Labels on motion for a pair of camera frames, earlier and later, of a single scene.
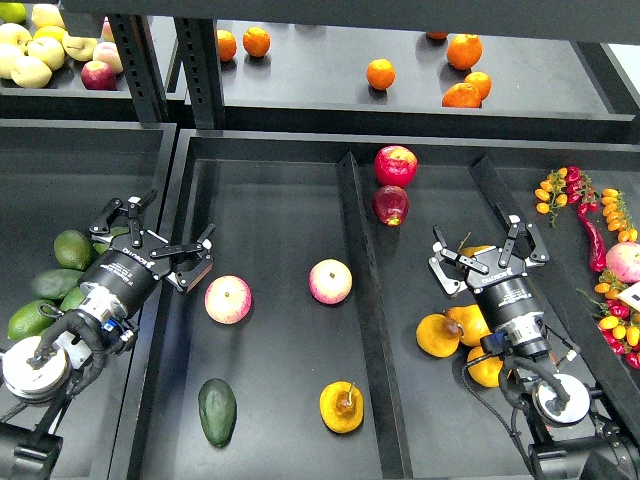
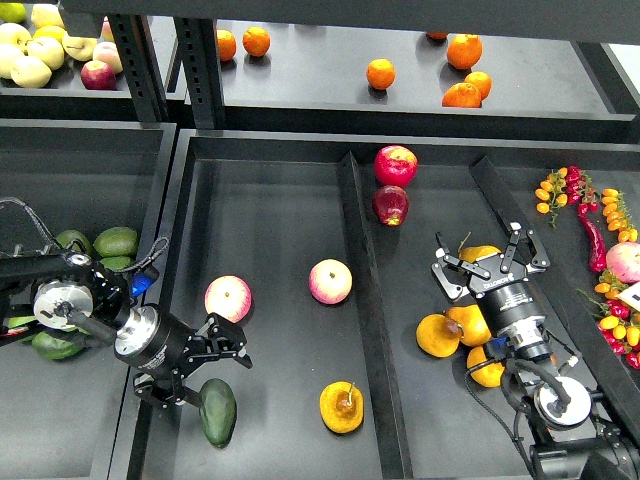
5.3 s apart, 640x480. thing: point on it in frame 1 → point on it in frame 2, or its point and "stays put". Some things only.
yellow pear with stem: x=341 y=406 stays put
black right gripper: x=499 y=280 stays put
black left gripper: x=133 y=263 → x=154 y=341
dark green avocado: x=217 y=409 stays put
